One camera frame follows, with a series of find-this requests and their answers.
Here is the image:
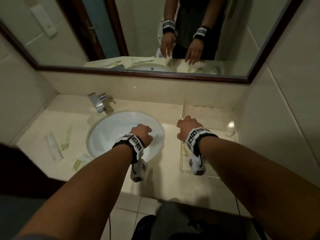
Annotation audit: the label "person's right hand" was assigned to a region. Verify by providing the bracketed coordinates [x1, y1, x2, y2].
[176, 115, 203, 143]

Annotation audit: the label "person's left hand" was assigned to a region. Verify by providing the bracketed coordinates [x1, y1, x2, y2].
[130, 123, 153, 149]

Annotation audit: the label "clear acrylic amenity tray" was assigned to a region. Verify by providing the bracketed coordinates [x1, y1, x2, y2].
[179, 135, 238, 178]

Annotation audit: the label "long cream toothbrush packet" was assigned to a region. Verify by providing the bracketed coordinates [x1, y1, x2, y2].
[61, 126, 73, 150]

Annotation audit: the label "person's right forearm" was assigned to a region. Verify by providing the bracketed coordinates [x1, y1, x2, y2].
[199, 136, 320, 240]

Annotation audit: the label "person's left forearm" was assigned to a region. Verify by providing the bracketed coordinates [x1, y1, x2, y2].
[15, 145, 133, 240]

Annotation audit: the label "white sink basin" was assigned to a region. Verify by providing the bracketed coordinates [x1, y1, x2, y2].
[87, 111, 165, 164]

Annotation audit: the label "chrome faucet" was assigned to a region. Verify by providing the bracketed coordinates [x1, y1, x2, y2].
[88, 92, 115, 114]

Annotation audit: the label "dark trousers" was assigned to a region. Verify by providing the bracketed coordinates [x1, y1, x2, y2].
[131, 202, 265, 240]

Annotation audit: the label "wooden framed mirror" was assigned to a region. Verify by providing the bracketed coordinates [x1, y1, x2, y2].
[0, 0, 305, 85]

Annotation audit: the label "dark wooden door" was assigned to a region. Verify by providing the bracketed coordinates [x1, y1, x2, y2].
[0, 143, 65, 240]

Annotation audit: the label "grey shirt sleeve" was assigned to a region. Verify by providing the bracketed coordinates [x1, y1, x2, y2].
[12, 233, 58, 240]

